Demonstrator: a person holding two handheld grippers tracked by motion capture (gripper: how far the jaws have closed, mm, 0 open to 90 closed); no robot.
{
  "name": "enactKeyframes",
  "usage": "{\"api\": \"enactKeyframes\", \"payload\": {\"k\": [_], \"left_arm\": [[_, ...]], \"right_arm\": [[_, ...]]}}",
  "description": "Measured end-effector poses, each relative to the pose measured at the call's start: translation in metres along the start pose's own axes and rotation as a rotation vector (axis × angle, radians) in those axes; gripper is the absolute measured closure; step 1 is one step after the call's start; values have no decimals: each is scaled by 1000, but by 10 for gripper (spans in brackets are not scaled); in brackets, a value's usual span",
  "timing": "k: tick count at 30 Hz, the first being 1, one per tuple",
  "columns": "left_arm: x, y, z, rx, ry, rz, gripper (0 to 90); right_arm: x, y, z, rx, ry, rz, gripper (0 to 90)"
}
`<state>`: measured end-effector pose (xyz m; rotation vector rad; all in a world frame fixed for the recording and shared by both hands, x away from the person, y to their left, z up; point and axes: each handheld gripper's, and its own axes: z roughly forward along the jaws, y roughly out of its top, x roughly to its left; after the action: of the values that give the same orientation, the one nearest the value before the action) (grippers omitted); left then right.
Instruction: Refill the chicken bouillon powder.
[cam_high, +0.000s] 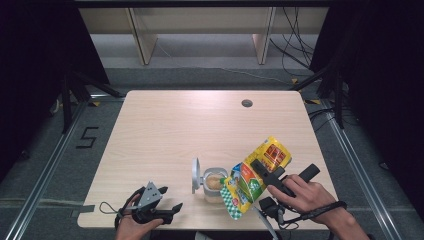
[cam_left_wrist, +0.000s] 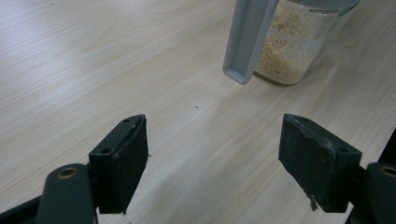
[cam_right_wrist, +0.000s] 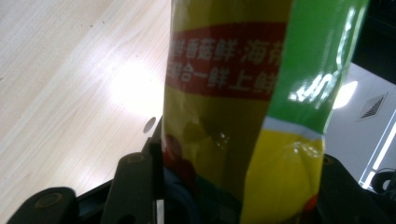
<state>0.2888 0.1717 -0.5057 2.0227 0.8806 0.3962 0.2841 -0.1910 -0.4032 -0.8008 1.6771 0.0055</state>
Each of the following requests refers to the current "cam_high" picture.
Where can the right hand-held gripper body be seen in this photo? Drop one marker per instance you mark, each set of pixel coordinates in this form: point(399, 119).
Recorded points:
point(271, 208)

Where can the person's right hand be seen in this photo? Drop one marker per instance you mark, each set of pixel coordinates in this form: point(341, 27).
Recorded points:
point(310, 196)

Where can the black metal stand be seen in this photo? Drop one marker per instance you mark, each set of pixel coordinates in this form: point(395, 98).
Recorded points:
point(66, 106)
point(339, 100)

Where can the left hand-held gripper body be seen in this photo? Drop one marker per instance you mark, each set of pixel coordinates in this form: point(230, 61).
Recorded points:
point(150, 196)

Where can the yellow black tape marker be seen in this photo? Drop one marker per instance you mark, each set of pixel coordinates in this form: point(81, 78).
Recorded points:
point(96, 104)

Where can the flat metal floor strip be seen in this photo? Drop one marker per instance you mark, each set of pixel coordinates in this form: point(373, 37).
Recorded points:
point(40, 202)

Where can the person's left hand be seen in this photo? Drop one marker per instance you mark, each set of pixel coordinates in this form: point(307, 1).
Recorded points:
point(130, 230)

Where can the grey tape strip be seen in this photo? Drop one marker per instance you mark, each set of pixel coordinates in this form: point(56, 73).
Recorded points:
point(83, 210)

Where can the aluminium floor rail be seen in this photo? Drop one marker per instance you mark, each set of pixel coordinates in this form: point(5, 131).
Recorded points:
point(363, 180)
point(42, 180)

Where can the pale granular powder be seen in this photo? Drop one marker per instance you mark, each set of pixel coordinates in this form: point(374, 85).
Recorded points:
point(214, 181)

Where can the black curtain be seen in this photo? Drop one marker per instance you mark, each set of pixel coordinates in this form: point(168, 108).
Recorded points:
point(33, 66)
point(383, 83)

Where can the yellow spouted pouch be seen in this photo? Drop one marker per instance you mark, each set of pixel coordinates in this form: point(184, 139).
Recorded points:
point(246, 186)

